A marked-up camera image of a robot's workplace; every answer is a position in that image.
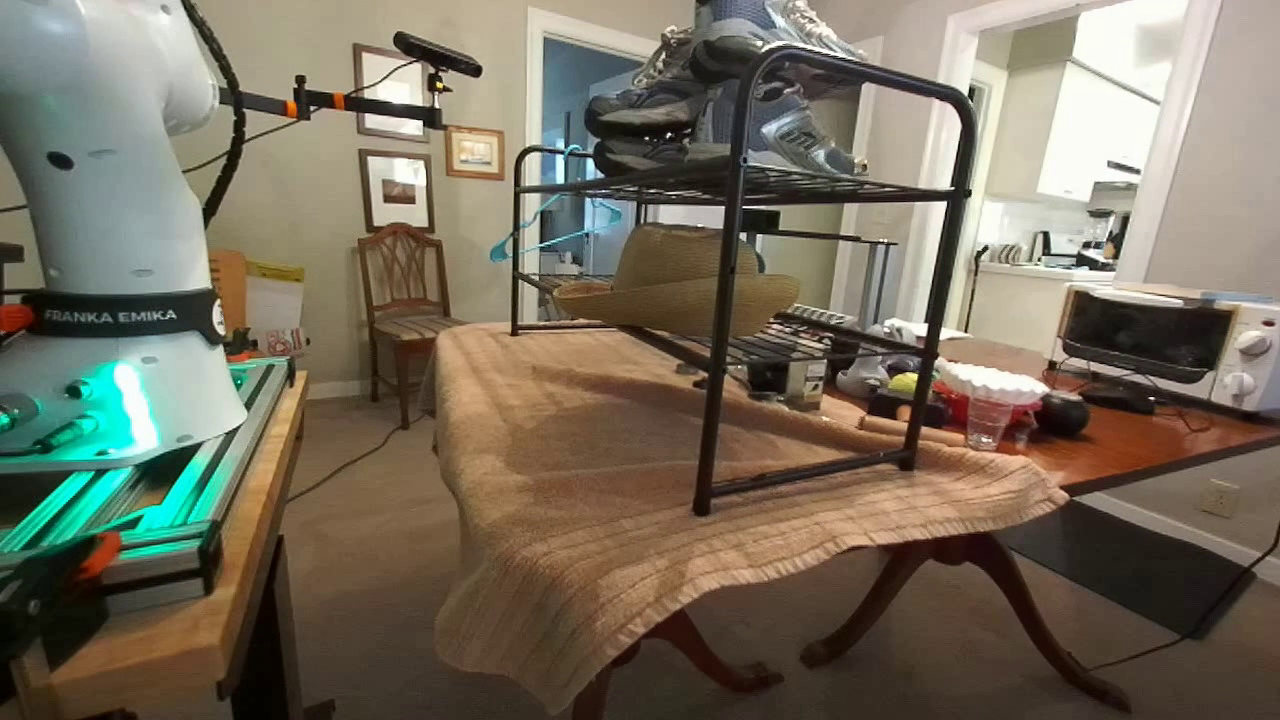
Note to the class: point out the wooden chair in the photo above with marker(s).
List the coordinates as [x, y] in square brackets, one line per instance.
[407, 304]

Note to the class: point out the black camera on stand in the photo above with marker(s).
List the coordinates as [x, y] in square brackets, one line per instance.
[437, 62]

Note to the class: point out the small gold framed picture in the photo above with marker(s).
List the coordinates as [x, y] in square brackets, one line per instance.
[479, 154]

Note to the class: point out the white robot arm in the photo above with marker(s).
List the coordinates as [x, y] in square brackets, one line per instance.
[122, 358]

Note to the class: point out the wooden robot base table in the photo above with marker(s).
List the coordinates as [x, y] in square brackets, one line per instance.
[187, 613]

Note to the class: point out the yellow green ball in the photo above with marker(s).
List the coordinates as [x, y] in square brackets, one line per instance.
[900, 386]

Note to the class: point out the framed picture upper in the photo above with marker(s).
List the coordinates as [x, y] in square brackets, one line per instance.
[388, 93]

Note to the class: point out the white blue trainer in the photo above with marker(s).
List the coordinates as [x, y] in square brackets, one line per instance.
[777, 134]
[678, 82]

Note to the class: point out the black metal shoe rack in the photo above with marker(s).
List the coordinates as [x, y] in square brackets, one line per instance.
[739, 185]

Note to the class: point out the framed picture lower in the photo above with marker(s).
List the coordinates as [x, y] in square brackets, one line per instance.
[398, 191]

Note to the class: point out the tan straw hat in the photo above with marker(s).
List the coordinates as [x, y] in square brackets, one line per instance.
[669, 278]

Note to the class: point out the white toaster oven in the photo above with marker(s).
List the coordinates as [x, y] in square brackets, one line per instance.
[1183, 342]

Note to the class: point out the blue plastic hanger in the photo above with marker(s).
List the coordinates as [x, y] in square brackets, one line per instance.
[561, 227]

